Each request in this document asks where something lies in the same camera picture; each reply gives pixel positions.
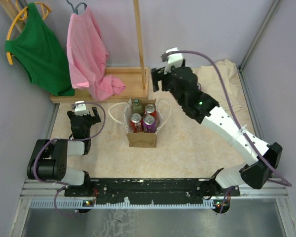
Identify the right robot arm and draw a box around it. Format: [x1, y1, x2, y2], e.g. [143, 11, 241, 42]
[150, 66, 282, 196]

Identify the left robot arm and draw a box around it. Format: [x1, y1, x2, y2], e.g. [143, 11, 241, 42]
[27, 107, 101, 196]

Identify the clear glass beverage bottle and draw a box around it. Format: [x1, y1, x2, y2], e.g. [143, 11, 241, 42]
[131, 98, 144, 115]

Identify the wooden clothes rack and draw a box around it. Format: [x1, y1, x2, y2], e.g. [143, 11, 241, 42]
[0, 0, 150, 104]

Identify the beige crumpled cloth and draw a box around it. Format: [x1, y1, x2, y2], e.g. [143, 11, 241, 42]
[196, 59, 242, 112]

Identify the red Coca-Cola can rear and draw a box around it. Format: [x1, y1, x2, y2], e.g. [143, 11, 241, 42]
[144, 104, 157, 118]

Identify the red Coca-Cola can upright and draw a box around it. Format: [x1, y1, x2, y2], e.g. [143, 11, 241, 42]
[130, 113, 143, 133]

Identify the pink t-shirt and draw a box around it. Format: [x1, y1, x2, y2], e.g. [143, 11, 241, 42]
[67, 7, 126, 101]

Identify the green tank top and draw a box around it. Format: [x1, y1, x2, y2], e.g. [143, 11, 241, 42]
[5, 2, 74, 96]

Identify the grey clothes hanger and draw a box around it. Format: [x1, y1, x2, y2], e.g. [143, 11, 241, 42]
[66, 0, 87, 15]

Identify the yellow clothes hanger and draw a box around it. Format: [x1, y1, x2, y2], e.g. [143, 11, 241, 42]
[5, 2, 52, 66]

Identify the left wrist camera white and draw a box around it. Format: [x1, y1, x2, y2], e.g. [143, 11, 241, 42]
[72, 101, 89, 116]

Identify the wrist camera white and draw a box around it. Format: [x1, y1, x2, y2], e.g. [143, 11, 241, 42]
[161, 47, 184, 74]
[72, 101, 89, 116]

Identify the white rope bag handle left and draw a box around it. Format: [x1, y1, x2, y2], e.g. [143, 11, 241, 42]
[108, 102, 128, 125]

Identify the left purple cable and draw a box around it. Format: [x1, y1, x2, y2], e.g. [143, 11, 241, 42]
[32, 101, 107, 218]

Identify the purple cable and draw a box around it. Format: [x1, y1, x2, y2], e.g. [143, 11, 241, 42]
[162, 50, 293, 214]
[32, 101, 107, 218]

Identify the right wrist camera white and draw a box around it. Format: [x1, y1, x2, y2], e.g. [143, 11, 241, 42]
[161, 47, 184, 74]

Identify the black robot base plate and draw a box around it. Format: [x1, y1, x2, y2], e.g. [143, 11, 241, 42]
[65, 178, 227, 205]

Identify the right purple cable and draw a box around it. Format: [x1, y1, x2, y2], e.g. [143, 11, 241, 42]
[162, 50, 293, 214]

